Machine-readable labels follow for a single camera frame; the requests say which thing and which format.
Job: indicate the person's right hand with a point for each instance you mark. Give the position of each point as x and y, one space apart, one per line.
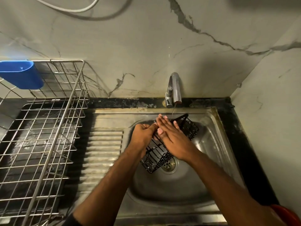
176 143

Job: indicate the person's left hand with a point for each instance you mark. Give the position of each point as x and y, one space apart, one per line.
141 136

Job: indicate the person's left forearm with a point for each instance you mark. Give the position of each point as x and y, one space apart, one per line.
110 185

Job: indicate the red plastic container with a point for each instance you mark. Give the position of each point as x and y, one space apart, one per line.
285 215

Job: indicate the person's right middle finger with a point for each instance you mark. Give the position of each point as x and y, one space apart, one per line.
165 121

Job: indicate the chrome faucet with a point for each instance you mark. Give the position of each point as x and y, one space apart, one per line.
175 88

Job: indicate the metal sink drain strainer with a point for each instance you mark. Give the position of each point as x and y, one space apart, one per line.
168 165

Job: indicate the person's right little finger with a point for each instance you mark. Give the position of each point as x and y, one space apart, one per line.
176 125

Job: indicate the person's left fingers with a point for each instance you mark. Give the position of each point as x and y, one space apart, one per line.
150 129

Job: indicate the person's right forearm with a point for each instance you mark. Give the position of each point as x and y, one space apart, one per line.
225 188

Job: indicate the person's right thumb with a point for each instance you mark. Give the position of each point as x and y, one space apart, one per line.
161 134

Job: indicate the blue plastic cutlery holder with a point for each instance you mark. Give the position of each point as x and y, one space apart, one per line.
21 74

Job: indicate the black drip tray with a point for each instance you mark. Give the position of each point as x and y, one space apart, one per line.
25 148

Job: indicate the stainless steel sink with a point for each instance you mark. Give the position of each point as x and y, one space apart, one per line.
169 192

